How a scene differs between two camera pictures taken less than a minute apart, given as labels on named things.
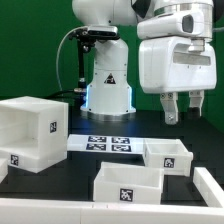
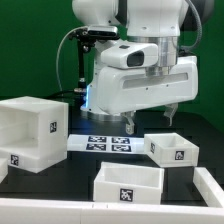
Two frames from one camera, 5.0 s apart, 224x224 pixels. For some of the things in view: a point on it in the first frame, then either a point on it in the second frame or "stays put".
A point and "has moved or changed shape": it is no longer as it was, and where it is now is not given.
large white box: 33,133 stays put
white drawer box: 171,155 has moved or changed shape
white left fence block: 4,168 stays put
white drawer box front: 128,184 stays put
